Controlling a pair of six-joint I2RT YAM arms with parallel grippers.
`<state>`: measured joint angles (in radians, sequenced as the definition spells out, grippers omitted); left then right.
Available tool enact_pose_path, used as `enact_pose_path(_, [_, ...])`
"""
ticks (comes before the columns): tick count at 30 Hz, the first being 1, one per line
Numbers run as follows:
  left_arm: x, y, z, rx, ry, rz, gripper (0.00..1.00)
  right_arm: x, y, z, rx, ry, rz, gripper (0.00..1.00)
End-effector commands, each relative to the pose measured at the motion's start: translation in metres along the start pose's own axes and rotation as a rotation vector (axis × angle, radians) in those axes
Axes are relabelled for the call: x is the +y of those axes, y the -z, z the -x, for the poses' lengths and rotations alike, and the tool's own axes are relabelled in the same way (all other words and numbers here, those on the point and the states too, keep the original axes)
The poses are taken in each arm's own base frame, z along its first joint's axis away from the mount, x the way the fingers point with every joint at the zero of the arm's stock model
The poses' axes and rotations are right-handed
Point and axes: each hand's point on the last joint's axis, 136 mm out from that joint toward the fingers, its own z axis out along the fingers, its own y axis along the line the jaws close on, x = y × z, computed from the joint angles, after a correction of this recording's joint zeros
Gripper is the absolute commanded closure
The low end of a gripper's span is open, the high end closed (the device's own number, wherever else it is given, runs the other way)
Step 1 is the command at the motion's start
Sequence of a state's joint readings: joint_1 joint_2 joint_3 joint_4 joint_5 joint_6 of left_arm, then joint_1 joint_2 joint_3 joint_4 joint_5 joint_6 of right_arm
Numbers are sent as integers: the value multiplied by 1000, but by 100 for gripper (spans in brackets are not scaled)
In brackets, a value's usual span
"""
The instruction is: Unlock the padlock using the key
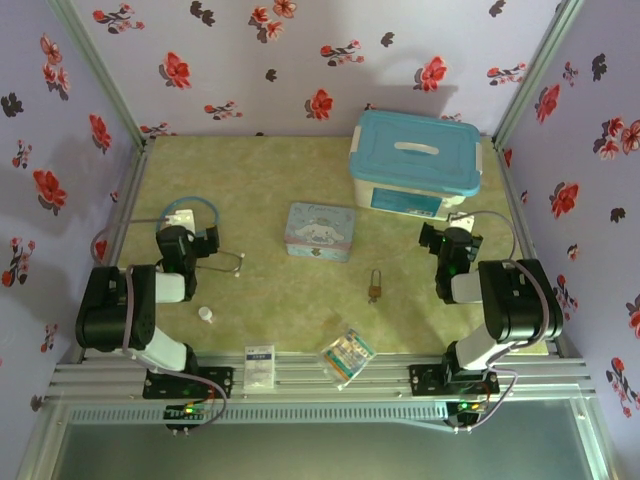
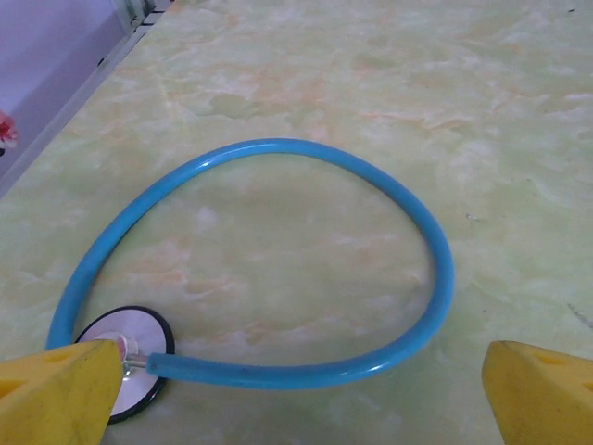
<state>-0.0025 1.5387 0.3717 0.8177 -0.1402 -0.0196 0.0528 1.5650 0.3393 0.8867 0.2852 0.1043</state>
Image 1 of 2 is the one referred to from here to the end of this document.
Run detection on white storage box blue lid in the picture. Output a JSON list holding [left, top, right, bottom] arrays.
[[348, 109, 485, 222]]

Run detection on blue stethoscope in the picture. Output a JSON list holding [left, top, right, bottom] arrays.
[[155, 196, 247, 279]]

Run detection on blue cartoon dog tin box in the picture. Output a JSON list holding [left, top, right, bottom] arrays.
[[283, 201, 358, 263]]

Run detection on white flat packet blue label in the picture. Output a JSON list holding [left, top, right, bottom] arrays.
[[243, 343, 278, 393]]

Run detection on aluminium side frame rail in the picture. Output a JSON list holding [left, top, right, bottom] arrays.
[[74, 139, 154, 362], [493, 142, 585, 359]]

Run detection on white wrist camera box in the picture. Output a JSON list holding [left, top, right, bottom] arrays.
[[445, 211, 476, 233], [163, 208, 196, 231]]

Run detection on aluminium front frame rail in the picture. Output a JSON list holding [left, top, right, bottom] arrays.
[[47, 349, 597, 402]]

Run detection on grey left arm cable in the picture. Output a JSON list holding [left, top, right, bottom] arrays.
[[92, 216, 229, 437]]

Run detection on aluminium frame post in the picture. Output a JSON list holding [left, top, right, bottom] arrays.
[[48, 0, 154, 147], [491, 0, 587, 147]]

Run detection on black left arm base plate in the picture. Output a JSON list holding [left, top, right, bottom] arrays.
[[142, 365, 236, 401]]

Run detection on clear plastic bag printed packets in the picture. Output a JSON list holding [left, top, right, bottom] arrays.
[[319, 327, 379, 392]]

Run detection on grey slotted cable duct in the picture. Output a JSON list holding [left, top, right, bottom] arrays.
[[64, 403, 451, 427]]

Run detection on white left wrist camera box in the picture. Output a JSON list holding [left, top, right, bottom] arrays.
[[163, 208, 196, 231]]

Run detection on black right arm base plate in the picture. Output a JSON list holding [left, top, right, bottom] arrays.
[[408, 363, 501, 399]]

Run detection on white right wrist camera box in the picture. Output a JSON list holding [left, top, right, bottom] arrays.
[[445, 211, 476, 233]]

